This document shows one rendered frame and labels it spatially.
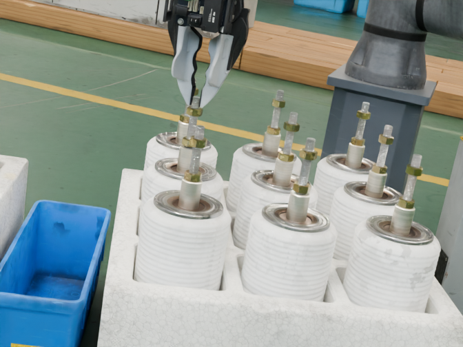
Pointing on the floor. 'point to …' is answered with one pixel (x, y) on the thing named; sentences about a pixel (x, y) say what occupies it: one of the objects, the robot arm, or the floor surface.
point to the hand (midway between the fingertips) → (198, 93)
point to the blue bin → (52, 275)
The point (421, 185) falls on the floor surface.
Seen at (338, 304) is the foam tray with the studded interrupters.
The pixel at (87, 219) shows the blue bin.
